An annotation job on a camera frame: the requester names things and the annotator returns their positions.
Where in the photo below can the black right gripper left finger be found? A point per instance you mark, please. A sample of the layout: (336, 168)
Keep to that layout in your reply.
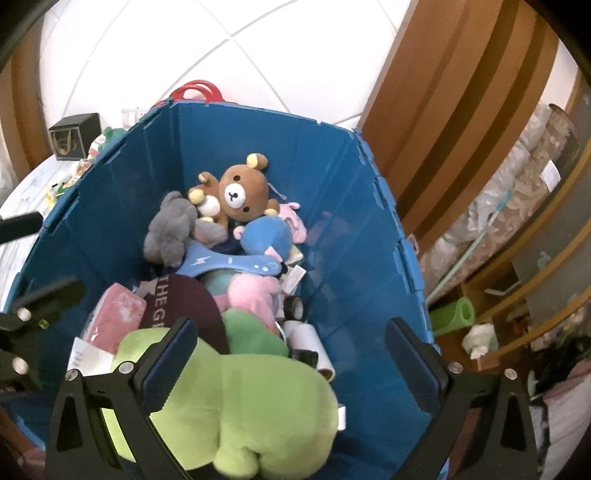
(80, 446)

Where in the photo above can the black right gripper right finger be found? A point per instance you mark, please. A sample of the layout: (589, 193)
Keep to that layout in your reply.
(502, 444)

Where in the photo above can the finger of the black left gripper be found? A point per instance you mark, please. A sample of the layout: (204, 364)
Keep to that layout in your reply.
(17, 227)
(33, 313)

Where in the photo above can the grey plush toy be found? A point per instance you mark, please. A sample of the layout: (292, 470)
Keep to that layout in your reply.
(173, 229)

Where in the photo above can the black gift box gold print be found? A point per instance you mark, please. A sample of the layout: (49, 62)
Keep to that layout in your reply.
(71, 137)

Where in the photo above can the pink cloth pouch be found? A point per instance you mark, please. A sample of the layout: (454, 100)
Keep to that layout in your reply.
(117, 313)

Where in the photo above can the green frog plush toy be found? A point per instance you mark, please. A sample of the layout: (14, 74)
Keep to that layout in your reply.
(108, 136)

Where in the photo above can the green foam roll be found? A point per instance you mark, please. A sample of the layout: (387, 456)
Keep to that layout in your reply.
(453, 316)

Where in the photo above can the lime green large plush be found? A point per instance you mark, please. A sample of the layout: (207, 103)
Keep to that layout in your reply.
(249, 415)

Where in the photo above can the dark maroon cap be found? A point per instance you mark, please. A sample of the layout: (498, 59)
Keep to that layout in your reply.
(173, 296)

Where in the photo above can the blue lightning toy paddle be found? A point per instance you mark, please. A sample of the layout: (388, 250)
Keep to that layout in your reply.
(200, 260)

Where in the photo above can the red plastic carry case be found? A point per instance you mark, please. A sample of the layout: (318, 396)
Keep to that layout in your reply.
(197, 90)

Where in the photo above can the blue plastic storage crate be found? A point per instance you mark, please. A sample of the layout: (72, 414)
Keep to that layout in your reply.
(360, 269)

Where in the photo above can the brown bear plush toy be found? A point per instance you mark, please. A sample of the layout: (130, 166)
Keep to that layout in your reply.
(242, 194)

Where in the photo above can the white paper roll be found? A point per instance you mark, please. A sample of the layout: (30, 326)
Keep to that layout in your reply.
(303, 336)

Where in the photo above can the pink plush toy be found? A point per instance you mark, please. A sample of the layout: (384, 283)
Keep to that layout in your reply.
(258, 295)

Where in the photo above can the blue plush toy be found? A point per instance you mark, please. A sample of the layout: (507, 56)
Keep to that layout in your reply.
(267, 235)

